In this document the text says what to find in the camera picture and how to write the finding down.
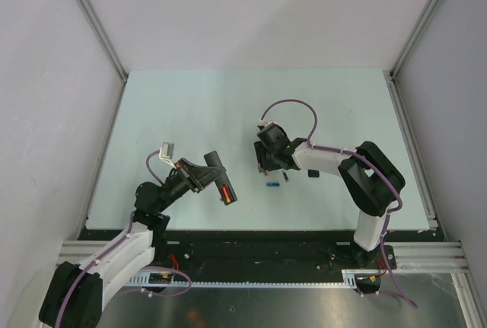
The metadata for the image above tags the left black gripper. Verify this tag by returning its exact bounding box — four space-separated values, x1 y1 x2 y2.
156 158 225 212

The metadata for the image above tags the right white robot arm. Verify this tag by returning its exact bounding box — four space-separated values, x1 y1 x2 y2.
254 122 406 268

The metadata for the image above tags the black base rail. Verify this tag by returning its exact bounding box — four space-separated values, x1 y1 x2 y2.
75 228 446 283

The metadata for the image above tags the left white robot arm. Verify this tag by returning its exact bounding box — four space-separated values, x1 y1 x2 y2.
38 151 236 327

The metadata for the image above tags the white slotted cable duct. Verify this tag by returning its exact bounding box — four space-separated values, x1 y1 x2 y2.
125 271 361 290

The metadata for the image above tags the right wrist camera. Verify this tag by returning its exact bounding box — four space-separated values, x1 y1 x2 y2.
257 119 274 130

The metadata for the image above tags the aluminium base extrusion rail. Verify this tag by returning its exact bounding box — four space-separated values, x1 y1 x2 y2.
56 240 469 273

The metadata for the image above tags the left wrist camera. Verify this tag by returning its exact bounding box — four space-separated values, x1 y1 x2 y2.
158 142 174 167

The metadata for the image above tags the right aluminium frame post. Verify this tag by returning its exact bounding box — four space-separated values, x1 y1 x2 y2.
388 0 463 80

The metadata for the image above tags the black battery cover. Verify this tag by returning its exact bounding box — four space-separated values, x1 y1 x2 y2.
307 170 320 178

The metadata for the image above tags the black remote control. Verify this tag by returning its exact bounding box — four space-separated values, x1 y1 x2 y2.
204 151 237 205

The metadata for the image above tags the left aluminium frame post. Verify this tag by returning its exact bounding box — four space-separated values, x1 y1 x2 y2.
56 0 129 81

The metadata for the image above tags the aluminium frame post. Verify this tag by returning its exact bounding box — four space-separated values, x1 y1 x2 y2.
388 0 463 80
56 0 129 81

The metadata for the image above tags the red orange battery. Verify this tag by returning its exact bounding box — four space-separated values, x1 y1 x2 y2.
221 186 232 204

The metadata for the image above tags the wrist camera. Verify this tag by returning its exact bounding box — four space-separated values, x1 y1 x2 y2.
257 119 274 130
158 142 174 167

